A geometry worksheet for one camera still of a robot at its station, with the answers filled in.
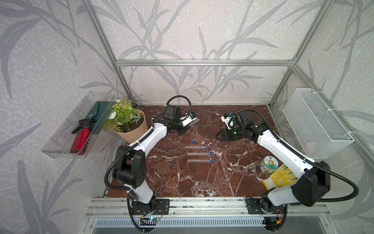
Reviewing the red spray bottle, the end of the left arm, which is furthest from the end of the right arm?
the red spray bottle

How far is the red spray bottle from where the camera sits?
0.57 m

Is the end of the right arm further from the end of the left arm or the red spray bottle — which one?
the red spray bottle

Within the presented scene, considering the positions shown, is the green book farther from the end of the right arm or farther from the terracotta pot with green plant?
the end of the right arm

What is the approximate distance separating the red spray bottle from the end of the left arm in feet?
0.93

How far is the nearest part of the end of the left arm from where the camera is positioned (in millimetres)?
646
